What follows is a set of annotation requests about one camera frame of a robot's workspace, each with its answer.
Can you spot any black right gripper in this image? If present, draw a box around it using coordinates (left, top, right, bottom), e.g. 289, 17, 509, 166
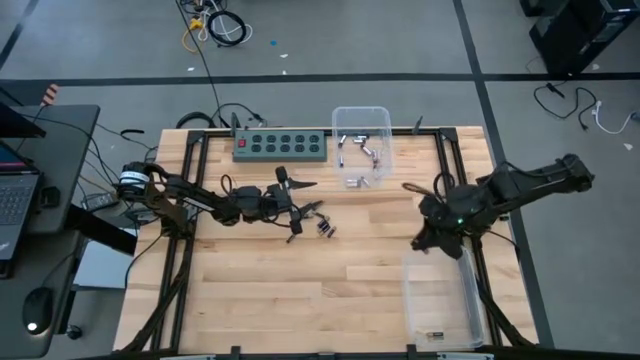
410, 187, 481, 260

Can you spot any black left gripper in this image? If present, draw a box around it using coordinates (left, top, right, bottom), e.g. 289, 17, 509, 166
267, 167, 325, 236

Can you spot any green power strip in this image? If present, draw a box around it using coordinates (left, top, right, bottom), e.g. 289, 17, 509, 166
232, 130, 328, 163

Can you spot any large clear plastic bin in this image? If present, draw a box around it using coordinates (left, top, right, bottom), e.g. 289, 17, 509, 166
402, 244, 487, 351

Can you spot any small clear plastic bin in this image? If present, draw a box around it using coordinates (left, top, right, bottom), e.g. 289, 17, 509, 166
331, 105, 394, 191

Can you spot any black remote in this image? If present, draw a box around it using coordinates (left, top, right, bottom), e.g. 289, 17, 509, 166
81, 191, 120, 212

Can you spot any white paper sheet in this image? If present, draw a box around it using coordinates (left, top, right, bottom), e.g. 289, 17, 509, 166
73, 238, 127, 291

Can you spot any dark grey desk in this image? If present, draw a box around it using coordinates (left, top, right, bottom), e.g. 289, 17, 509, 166
0, 103, 101, 360

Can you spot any black equipment case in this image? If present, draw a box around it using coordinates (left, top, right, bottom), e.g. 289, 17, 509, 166
518, 0, 640, 77

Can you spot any orange striped marker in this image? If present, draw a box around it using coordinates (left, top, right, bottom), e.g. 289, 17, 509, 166
41, 83, 61, 107

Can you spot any black computer mouse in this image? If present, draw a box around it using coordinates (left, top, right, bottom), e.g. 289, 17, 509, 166
21, 286, 54, 336

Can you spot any black laptop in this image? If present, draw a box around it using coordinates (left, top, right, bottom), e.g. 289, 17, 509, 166
0, 139, 42, 264

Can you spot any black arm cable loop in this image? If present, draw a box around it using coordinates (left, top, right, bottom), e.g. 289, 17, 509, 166
401, 171, 457, 202

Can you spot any black table frame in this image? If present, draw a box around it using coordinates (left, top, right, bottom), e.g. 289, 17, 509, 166
112, 127, 541, 360

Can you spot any long black floor cable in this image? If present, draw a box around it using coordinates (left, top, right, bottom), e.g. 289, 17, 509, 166
174, 0, 224, 129

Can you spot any black coiled floor cable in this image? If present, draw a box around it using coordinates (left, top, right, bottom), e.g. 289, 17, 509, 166
206, 9, 249, 48

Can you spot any yellow floor cable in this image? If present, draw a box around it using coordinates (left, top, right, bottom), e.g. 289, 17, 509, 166
180, 16, 207, 54

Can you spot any white floor cable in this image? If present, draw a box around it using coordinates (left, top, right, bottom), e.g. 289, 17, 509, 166
590, 99, 640, 136

